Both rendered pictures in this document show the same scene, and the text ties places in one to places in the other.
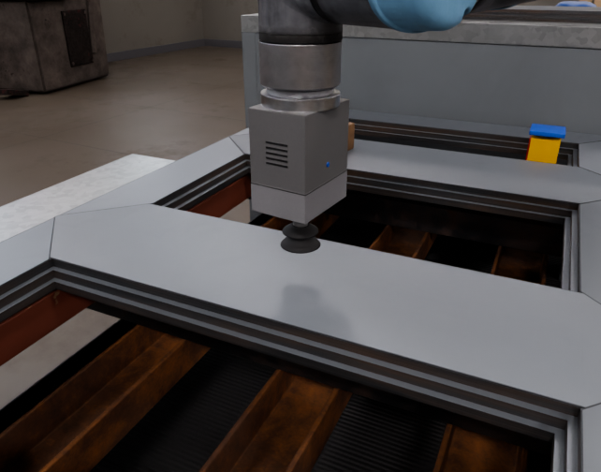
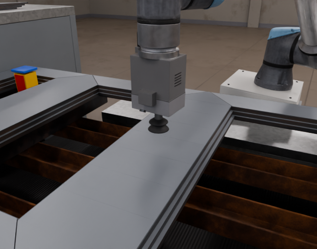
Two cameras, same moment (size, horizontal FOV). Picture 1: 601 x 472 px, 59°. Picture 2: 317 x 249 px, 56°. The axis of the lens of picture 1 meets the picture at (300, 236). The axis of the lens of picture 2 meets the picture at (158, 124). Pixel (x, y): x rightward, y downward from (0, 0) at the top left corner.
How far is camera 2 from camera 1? 0.74 m
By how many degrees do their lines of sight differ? 79
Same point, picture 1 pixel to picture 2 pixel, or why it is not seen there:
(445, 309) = (185, 116)
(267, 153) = (175, 80)
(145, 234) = (91, 210)
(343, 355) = (214, 141)
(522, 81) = not seen: outside the picture
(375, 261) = (146, 126)
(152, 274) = (159, 195)
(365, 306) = (186, 130)
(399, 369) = (219, 131)
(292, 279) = (164, 146)
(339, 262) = (146, 135)
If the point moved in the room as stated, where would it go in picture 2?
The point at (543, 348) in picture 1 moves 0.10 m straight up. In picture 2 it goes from (206, 106) to (208, 70)
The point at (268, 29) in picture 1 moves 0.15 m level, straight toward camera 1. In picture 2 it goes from (173, 17) to (263, 16)
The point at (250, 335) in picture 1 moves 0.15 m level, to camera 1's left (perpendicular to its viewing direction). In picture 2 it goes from (201, 166) to (214, 221)
